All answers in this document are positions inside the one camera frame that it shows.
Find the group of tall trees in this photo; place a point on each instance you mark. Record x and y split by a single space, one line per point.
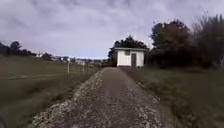
180 43

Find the small white building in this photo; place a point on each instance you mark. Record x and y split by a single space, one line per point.
126 59

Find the fence with pale posts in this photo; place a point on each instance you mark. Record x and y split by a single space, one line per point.
68 66

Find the dark grass field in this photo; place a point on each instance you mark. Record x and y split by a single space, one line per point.
33 86

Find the distant buildings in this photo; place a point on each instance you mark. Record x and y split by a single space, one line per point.
80 62

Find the gravel path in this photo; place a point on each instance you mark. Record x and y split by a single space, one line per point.
110 100

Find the dark trees behind building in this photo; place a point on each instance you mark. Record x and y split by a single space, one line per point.
128 41

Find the distant low trees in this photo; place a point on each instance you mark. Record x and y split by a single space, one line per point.
15 48

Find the dark grass verge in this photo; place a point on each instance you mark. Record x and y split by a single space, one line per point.
186 93

